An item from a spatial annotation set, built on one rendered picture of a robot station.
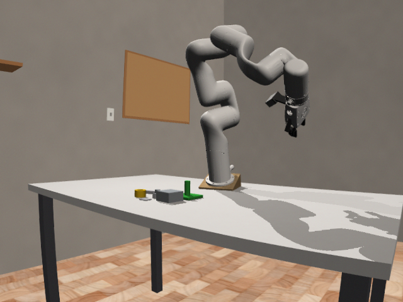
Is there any gold round nut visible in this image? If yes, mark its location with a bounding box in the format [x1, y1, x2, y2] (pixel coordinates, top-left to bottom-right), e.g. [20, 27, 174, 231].
[135, 189, 146, 198]

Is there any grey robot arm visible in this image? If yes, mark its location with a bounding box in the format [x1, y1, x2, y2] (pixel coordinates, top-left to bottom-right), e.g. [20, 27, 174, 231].
[185, 25, 309, 187]

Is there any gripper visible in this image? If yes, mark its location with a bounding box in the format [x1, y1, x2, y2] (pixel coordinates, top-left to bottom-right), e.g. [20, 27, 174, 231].
[285, 97, 310, 137]

